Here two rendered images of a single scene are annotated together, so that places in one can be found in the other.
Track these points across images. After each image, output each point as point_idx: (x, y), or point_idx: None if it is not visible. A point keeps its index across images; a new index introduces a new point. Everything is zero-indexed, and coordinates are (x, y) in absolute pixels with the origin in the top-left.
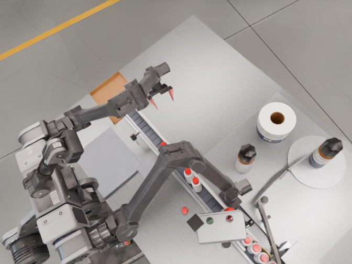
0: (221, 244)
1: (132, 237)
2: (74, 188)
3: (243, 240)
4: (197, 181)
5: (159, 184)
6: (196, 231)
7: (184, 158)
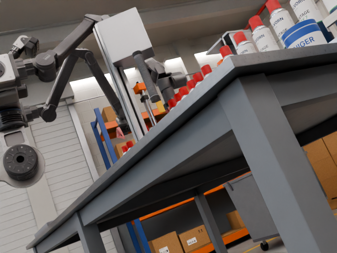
0: (139, 70)
1: (48, 62)
2: (20, 88)
3: (142, 27)
4: (146, 125)
5: (79, 31)
6: (98, 28)
7: (97, 15)
